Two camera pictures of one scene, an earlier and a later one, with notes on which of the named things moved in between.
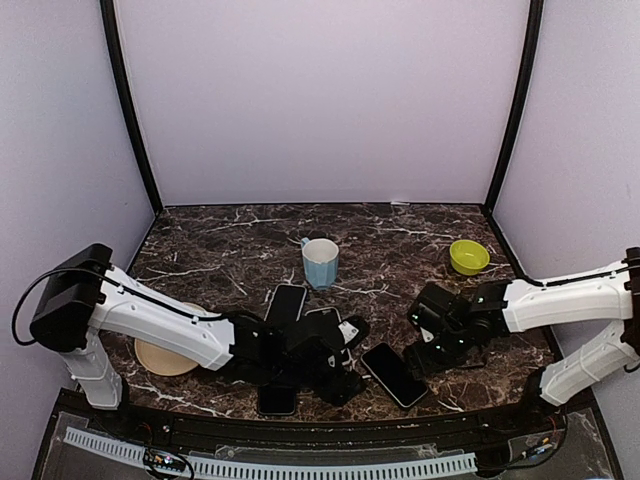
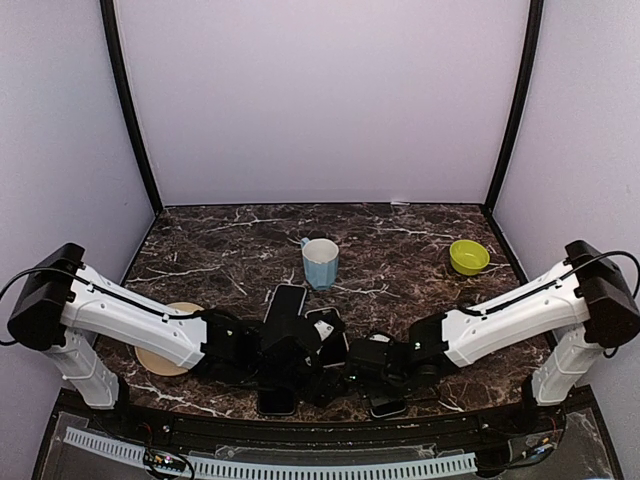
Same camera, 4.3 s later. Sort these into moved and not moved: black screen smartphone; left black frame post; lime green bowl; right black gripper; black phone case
Moved: right black gripper
Not moved: left black frame post; black phone case; black screen smartphone; lime green bowl
